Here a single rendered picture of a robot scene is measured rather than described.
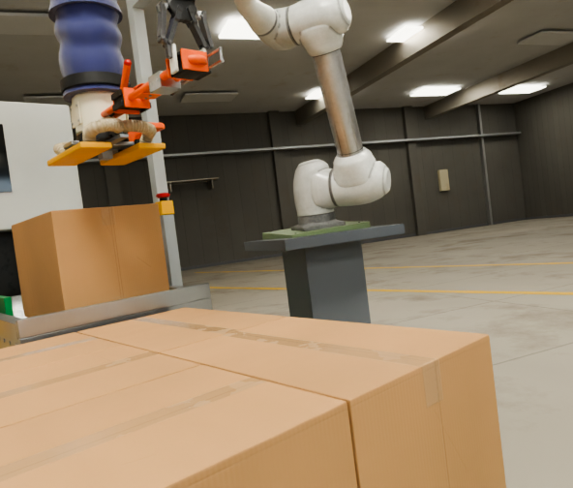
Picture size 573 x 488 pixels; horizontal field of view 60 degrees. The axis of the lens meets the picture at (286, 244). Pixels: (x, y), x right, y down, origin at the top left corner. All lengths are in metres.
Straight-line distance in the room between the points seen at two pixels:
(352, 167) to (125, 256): 0.91
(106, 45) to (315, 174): 0.87
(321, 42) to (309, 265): 0.80
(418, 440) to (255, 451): 0.33
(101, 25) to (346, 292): 1.29
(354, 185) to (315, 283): 0.40
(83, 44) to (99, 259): 0.73
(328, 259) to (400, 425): 1.20
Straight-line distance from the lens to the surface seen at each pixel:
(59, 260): 1.89
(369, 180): 1.91
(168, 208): 2.60
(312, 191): 1.99
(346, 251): 2.00
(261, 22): 1.81
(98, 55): 1.86
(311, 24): 1.82
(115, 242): 1.95
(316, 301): 1.95
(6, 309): 2.53
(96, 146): 1.69
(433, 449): 0.92
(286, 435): 0.67
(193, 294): 2.00
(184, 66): 1.34
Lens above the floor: 0.80
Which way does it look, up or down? 2 degrees down
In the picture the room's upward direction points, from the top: 7 degrees counter-clockwise
